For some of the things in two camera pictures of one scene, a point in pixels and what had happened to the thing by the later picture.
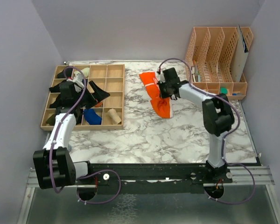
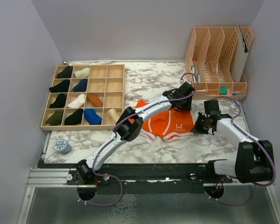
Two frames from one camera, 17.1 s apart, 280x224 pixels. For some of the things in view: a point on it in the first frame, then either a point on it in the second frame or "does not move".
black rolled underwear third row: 57,103 does not move
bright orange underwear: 161,105 to 171,125
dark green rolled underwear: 51,120 does not move
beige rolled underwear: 115,117 does not move
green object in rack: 223,90 does not move
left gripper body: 84,98 to 185,105
